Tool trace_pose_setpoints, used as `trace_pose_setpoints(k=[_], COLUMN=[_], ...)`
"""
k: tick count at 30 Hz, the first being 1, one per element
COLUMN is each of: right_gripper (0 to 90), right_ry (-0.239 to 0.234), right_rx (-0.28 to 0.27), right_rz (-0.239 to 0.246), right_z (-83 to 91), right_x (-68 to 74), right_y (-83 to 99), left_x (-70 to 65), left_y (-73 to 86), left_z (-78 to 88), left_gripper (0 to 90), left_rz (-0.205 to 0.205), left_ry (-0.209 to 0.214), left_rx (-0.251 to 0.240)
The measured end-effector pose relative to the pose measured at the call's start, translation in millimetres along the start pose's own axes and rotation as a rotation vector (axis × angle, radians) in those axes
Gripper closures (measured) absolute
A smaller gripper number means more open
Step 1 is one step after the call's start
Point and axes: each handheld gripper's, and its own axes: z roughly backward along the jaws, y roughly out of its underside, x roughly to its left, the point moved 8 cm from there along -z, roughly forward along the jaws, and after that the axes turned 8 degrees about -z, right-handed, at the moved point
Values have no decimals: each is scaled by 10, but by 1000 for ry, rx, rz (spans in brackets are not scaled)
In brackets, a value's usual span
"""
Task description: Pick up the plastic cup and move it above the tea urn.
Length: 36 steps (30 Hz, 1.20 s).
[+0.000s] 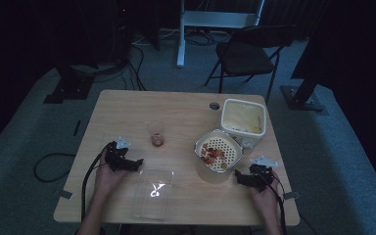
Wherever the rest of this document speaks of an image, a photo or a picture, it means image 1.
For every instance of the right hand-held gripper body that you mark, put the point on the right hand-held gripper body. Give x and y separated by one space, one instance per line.
261 173

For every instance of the black marker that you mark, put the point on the black marker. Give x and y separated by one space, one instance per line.
77 128

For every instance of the cream square plastic container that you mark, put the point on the cream square plastic container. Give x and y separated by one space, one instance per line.
243 119

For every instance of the white basket with food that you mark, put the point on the white basket with food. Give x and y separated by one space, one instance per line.
213 174

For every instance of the black stand base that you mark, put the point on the black stand base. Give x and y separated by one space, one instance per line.
70 86
302 94

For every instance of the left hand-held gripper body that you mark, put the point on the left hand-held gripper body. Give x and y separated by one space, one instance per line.
116 156

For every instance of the grey tape piece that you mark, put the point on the grey tape piece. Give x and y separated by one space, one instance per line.
63 194
291 195

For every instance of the person's left hand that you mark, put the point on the person's left hand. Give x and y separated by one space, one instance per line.
108 178

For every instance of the white perforated strainer basket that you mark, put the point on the white perforated strainer basket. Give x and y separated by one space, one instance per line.
222 153

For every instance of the white desk frame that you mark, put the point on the white desk frame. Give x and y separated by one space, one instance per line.
209 19

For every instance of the person's right hand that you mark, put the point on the person's right hand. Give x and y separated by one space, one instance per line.
265 199

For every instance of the clear plastic tray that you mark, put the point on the clear plastic tray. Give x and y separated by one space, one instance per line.
153 194

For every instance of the red fruit pieces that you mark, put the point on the red fruit pieces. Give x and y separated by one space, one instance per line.
212 156

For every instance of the light wooden table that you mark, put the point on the light wooden table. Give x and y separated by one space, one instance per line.
176 111

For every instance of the black folding chair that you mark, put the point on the black folding chair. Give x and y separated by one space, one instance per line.
246 57

